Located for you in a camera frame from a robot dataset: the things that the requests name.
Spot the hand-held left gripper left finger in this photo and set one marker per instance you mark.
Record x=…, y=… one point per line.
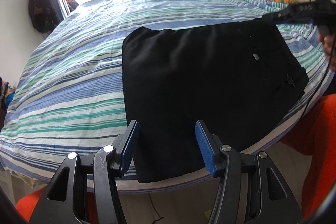
x=130, y=146

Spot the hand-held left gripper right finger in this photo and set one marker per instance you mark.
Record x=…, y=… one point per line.
x=205, y=148

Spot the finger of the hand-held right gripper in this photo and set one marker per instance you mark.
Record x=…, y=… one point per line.
x=294, y=12

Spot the black pants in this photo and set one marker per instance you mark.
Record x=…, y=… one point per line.
x=197, y=77

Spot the person's right hand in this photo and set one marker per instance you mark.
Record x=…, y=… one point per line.
x=328, y=48

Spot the blue green striped bedsheet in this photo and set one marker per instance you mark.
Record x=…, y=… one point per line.
x=78, y=69

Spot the person's right leg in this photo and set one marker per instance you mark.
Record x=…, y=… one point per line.
x=323, y=148

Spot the person's leg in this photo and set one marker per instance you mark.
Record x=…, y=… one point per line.
x=29, y=207
x=323, y=148

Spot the person's left leg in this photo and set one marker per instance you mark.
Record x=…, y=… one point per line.
x=29, y=207

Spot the colourful clothes pile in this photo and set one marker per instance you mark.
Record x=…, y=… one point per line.
x=8, y=96

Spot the red and dark clothes heap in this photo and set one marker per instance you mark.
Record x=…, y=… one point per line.
x=70, y=1

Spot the dark hanging clothes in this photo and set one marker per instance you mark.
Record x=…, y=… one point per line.
x=42, y=3

